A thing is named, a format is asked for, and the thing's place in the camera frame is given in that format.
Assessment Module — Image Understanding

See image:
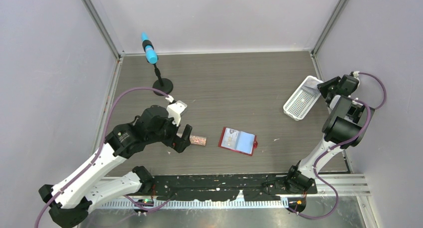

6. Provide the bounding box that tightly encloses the white perforated plastic basket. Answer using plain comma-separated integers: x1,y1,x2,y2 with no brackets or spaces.
283,76,321,121

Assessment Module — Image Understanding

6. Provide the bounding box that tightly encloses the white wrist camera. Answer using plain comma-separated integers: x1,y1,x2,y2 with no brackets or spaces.
350,71,361,87
165,95,188,127

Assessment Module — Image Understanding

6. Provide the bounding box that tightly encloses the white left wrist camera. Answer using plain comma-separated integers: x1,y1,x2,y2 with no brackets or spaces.
165,95,188,127

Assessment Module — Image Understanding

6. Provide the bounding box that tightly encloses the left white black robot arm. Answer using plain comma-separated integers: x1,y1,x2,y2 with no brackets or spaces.
38,101,192,228

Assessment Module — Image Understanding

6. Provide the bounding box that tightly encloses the blue microphone on black stand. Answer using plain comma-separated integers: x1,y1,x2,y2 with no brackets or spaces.
141,32,174,96

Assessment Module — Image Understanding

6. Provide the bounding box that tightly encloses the white slotted cable duct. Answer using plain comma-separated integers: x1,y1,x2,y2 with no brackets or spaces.
100,197,289,210

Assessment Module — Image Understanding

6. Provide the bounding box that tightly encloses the white credit card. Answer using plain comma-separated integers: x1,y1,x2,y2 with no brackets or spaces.
220,128,239,150
303,77,322,92

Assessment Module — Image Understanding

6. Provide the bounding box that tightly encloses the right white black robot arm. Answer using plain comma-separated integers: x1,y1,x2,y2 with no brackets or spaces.
283,73,375,194

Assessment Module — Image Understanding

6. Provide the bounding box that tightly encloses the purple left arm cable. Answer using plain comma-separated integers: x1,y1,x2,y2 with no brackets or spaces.
34,86,174,228

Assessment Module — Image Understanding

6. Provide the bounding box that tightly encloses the aluminium frame rail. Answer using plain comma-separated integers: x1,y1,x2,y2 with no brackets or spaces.
72,173,372,199

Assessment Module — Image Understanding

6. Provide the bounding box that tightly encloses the red leather card holder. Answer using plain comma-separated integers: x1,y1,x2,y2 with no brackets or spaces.
218,127,258,156

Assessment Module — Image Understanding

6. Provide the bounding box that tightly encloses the glittery sequin tube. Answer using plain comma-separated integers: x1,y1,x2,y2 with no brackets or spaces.
189,135,207,147

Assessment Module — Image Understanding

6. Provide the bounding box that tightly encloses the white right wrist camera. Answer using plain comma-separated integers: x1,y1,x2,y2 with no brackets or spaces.
350,71,361,87

